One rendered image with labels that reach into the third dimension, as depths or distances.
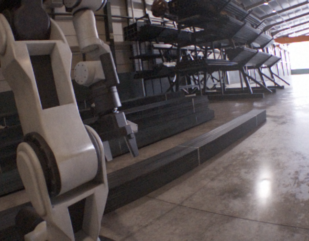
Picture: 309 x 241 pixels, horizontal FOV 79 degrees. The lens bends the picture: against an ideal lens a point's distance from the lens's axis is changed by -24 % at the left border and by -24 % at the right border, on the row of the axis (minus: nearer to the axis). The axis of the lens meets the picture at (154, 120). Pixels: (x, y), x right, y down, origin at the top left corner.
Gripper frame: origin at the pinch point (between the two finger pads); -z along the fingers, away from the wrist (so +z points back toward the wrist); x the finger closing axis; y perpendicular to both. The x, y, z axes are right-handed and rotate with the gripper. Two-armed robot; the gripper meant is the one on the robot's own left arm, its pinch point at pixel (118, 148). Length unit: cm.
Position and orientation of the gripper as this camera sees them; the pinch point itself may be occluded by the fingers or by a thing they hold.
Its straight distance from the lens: 68.2
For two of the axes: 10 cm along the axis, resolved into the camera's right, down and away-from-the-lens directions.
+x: 7.9, -2.3, -5.7
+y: 5.4, -2.0, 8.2
